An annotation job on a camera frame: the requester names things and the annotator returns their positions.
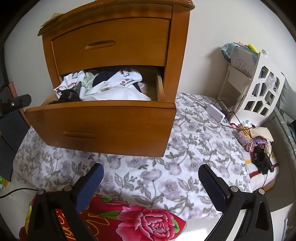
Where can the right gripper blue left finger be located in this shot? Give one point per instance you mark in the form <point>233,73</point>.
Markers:
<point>87,185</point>

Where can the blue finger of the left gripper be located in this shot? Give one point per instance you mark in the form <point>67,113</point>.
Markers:
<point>21,101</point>

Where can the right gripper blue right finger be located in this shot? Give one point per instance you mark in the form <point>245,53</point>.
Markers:
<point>211,184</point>

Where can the black sock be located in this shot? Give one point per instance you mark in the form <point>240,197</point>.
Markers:
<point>67,95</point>

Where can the white hello kitty sock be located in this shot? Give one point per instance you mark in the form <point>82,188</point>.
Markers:
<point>69,81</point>
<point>118,79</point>

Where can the white cloth garment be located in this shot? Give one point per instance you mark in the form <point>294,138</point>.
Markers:
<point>113,93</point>

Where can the wooden drawer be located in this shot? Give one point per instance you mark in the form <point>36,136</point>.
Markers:
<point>130,41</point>
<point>122,127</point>

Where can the dark blue cabinet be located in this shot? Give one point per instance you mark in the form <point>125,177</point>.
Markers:
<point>13,131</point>

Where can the red floral blanket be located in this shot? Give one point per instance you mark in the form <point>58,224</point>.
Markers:
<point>110,219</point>

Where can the grey floral bedding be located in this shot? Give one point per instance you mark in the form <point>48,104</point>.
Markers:
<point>169,182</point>

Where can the black remote and pouch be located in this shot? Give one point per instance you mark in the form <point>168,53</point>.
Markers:
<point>261,160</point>

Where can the pile of small trinkets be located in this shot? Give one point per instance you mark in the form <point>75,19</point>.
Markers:
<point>250,136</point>

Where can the pale green lace garment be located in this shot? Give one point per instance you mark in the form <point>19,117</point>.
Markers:
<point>88,79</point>

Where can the white power adapter box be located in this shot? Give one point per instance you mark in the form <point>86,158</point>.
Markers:
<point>215,113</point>

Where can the white cutout storage rack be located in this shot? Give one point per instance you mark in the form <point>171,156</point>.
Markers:
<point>252,85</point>

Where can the wooden nightstand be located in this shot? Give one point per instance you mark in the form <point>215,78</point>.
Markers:
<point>177,12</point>

